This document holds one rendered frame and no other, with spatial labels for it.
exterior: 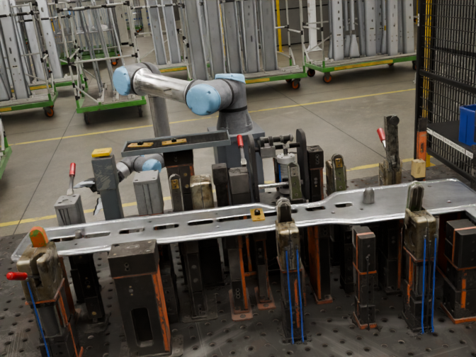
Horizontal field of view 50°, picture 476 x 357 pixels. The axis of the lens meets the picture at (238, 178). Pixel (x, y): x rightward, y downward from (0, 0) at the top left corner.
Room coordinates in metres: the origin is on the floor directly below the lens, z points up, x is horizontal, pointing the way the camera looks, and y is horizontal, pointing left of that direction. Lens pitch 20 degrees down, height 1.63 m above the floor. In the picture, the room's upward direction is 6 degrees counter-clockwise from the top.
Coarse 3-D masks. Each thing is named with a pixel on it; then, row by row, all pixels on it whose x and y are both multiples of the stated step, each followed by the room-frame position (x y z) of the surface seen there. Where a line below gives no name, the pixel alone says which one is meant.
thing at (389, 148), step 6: (390, 120) 1.54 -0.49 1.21; (396, 120) 1.53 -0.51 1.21; (390, 126) 1.57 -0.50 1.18; (396, 126) 1.56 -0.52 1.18; (390, 132) 1.56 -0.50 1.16; (396, 132) 1.55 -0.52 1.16; (390, 138) 1.56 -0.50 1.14; (396, 138) 1.55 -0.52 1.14; (390, 144) 1.56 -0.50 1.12; (396, 144) 1.55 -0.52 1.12; (390, 150) 1.55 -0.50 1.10; (396, 150) 1.55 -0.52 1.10; (396, 156) 1.55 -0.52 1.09; (390, 162) 1.54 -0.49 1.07; (390, 168) 1.54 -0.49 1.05; (396, 168) 1.55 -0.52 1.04
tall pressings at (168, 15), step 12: (156, 0) 10.92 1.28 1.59; (168, 0) 11.03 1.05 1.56; (180, 0) 10.81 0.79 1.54; (156, 12) 10.97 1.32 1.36; (168, 12) 11.02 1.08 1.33; (156, 24) 10.96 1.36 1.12; (168, 24) 11.00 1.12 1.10; (168, 36) 10.93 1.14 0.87; (156, 48) 10.91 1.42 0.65; (180, 60) 10.88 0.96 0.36
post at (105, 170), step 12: (108, 156) 1.69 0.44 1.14; (96, 168) 1.66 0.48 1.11; (108, 168) 1.66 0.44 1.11; (96, 180) 1.66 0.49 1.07; (108, 180) 1.66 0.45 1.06; (108, 192) 1.67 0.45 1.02; (108, 204) 1.67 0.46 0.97; (120, 204) 1.70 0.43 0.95; (108, 216) 1.67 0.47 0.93; (120, 216) 1.67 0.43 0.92
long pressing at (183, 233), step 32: (352, 192) 1.49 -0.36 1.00; (384, 192) 1.46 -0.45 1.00; (448, 192) 1.41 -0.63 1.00; (96, 224) 1.44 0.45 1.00; (128, 224) 1.41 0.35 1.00; (160, 224) 1.39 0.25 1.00; (224, 224) 1.35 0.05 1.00; (256, 224) 1.32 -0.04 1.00; (320, 224) 1.30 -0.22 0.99; (352, 224) 1.28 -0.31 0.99; (64, 256) 1.26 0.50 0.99
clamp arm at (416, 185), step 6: (408, 186) 1.24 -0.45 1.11; (414, 186) 1.22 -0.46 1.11; (420, 186) 1.22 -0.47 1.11; (408, 192) 1.24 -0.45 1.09; (414, 192) 1.22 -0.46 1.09; (420, 192) 1.23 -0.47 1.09; (408, 198) 1.24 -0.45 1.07; (414, 198) 1.23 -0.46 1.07; (420, 198) 1.23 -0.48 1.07; (408, 204) 1.24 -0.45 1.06; (414, 204) 1.23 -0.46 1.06; (420, 204) 1.23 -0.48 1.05; (414, 210) 1.24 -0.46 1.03
